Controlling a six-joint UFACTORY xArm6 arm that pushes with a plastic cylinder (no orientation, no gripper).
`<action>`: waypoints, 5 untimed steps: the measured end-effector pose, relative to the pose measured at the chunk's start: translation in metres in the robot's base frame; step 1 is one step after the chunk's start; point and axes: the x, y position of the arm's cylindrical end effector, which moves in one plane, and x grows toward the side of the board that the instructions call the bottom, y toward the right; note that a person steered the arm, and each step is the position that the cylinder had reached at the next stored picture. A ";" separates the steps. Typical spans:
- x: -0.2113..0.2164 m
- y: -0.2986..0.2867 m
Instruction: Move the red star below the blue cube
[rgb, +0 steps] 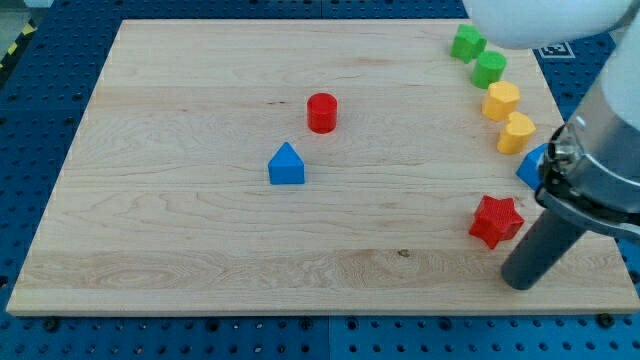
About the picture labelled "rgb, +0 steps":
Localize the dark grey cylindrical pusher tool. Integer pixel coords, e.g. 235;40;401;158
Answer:
501;210;586;290

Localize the red star block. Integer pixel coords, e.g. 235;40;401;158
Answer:
468;195;525;249

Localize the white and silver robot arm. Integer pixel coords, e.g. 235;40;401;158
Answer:
464;0;639;290

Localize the blue cube block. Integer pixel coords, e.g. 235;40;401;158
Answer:
516;143;547;190

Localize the green star block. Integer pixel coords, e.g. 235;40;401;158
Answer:
450;24;487;63

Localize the yellow heart block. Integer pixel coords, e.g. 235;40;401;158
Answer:
497;111;536;155

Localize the yellow hexagon block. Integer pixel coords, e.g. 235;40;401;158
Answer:
481;81;521;121

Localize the green cylinder block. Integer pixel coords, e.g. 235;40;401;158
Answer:
471;51;507;89

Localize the white fiducial marker tag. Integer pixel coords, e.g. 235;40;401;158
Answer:
537;42;575;59

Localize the red cylinder block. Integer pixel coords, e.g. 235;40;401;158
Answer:
307;93;338;134

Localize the blue triangular prism block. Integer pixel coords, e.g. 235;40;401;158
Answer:
268;142;305;185

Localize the light wooden board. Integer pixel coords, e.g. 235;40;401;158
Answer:
7;20;639;317

